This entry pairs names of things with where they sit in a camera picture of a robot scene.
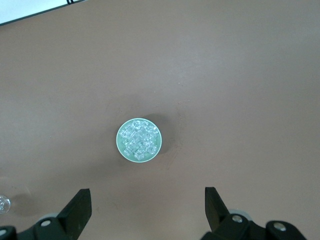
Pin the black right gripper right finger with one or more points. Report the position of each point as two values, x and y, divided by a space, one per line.
215 212

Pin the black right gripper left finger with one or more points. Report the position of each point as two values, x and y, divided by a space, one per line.
75 215

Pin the clear stemmed wine glass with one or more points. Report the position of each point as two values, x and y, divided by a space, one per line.
3 205

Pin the pile of clear ice cubes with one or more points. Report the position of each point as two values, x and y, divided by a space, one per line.
138 137

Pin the mint green round bowl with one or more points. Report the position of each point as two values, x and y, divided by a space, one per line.
120 146

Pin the brown table mat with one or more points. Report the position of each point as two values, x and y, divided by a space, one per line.
225 62

